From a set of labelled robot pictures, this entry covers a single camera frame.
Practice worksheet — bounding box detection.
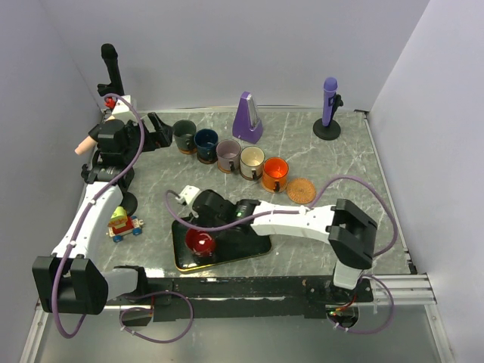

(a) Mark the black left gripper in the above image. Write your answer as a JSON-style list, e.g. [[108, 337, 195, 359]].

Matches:
[[123, 112, 174, 163]]

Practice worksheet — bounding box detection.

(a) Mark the dark green cup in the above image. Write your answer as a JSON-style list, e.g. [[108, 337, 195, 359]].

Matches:
[[172, 119, 197, 150]]

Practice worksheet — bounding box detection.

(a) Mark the red cup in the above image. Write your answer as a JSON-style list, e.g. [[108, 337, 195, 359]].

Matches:
[[185, 228, 216, 257]]

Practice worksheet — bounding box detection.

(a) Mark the dark blue cup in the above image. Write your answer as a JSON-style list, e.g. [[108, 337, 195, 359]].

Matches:
[[194, 129, 219, 160]]

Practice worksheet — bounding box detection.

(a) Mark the dark walnut coaster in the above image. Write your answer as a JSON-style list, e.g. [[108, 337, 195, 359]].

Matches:
[[241, 173, 262, 182], [197, 156, 217, 165]]

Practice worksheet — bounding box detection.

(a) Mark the lilac cup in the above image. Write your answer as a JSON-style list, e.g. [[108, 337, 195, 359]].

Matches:
[[216, 139, 241, 172]]

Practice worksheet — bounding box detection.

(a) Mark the woven rattan coaster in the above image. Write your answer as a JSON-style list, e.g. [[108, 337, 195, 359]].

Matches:
[[260, 183, 287, 194], [286, 178, 316, 204]]

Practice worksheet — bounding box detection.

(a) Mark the cream cup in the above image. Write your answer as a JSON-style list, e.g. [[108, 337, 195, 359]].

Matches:
[[240, 146, 265, 175]]

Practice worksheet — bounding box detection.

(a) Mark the orange cup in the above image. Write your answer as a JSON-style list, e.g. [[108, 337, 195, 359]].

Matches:
[[262, 157, 289, 190]]

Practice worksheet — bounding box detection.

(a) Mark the woven rattan coaster front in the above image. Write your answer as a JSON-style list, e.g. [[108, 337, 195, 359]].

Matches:
[[286, 178, 316, 204]]

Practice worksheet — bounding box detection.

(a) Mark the black arm base beam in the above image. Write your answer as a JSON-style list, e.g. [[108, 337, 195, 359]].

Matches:
[[147, 275, 374, 319]]

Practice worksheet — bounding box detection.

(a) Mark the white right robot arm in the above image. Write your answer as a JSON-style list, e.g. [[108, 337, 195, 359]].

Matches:
[[186, 190, 377, 301]]

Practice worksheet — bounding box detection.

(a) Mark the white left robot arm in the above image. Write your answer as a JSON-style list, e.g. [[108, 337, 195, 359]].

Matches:
[[33, 112, 172, 315]]

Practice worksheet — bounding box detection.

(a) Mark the black tray gold rim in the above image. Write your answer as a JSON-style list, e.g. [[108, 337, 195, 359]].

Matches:
[[172, 221, 271, 273]]

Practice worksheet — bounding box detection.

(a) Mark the empty black microphone stand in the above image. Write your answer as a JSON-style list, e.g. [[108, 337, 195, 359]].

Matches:
[[120, 192, 138, 216]]

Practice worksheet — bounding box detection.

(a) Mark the beige microphone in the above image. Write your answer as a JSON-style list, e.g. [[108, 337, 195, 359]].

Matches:
[[75, 116, 115, 155]]

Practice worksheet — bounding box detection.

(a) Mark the purple metronome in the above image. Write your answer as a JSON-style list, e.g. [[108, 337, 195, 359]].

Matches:
[[232, 92, 263, 144]]

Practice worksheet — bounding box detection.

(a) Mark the colourful toy block figure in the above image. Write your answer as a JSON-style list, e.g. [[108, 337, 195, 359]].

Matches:
[[107, 206, 144, 243]]

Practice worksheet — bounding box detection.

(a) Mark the black microphone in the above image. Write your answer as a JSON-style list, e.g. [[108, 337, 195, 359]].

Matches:
[[101, 43, 123, 83]]

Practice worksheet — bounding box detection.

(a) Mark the black purple-microphone stand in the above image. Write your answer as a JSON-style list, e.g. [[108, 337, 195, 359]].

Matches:
[[312, 93, 343, 141]]

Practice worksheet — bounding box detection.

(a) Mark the purple microphone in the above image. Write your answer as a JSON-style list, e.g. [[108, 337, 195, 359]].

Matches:
[[322, 77, 338, 127]]

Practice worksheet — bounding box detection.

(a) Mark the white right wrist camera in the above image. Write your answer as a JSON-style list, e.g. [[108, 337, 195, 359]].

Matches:
[[175, 185, 200, 206]]

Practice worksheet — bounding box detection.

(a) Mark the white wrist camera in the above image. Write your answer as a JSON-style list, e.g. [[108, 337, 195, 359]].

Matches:
[[175, 185, 200, 206], [104, 97, 135, 119]]

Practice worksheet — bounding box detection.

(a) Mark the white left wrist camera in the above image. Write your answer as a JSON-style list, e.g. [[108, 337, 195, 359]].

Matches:
[[104, 97, 135, 119]]

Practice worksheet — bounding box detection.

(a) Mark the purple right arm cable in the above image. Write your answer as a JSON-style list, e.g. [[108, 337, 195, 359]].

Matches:
[[165, 175, 399, 336]]

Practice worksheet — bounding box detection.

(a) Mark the aluminium frame rail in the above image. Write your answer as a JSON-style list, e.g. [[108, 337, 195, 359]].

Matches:
[[36, 275, 438, 311]]

